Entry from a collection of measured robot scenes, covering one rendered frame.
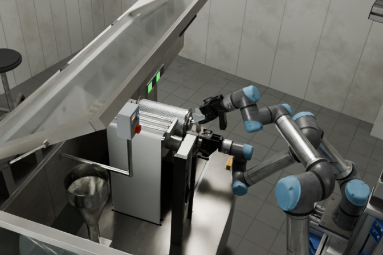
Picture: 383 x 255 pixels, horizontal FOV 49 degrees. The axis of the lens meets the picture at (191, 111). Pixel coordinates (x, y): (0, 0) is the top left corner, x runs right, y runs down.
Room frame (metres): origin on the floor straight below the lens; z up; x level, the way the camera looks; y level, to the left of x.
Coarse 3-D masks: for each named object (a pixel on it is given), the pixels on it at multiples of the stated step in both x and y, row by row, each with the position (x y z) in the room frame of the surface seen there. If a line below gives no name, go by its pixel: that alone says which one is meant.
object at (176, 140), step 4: (172, 136) 1.34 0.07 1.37; (176, 136) 1.34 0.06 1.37; (168, 140) 1.32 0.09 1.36; (172, 140) 1.32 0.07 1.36; (176, 140) 1.32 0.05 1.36; (180, 140) 1.32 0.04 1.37; (168, 144) 1.31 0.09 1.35; (172, 144) 1.30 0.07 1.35; (176, 144) 1.30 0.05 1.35; (180, 144) 1.31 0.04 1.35; (168, 148) 1.30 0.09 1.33; (172, 148) 1.30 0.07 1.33; (176, 148) 1.29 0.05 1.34
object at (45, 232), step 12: (0, 216) 0.69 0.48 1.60; (12, 216) 0.70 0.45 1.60; (24, 228) 0.66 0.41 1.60; (36, 228) 0.66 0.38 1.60; (48, 228) 0.67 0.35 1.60; (48, 240) 0.64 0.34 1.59; (60, 240) 0.63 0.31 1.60; (72, 240) 0.64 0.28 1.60; (84, 240) 0.64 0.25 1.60; (84, 252) 0.61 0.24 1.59; (96, 252) 0.61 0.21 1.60; (108, 252) 0.61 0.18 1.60; (120, 252) 0.61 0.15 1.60
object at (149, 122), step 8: (144, 112) 1.37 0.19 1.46; (112, 120) 1.33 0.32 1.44; (144, 120) 1.33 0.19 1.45; (152, 120) 1.32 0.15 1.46; (160, 120) 1.35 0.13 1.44; (168, 120) 1.34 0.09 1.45; (176, 120) 1.33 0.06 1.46; (144, 128) 1.29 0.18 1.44; (152, 128) 1.28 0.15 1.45; (160, 128) 1.28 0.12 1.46; (168, 136) 1.25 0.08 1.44
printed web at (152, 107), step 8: (144, 104) 1.62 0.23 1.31; (152, 104) 1.62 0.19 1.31; (160, 104) 1.63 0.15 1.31; (152, 112) 1.58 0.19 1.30; (160, 112) 1.58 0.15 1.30; (168, 112) 1.58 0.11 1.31; (176, 112) 1.58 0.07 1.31; (184, 112) 1.58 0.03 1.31; (168, 128) 1.34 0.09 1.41; (176, 128) 1.53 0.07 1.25; (168, 152) 1.41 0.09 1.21; (168, 160) 1.41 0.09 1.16; (160, 184) 1.27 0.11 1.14; (160, 192) 1.27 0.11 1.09; (160, 200) 1.27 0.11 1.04; (160, 208) 1.27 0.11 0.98; (160, 216) 1.27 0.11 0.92
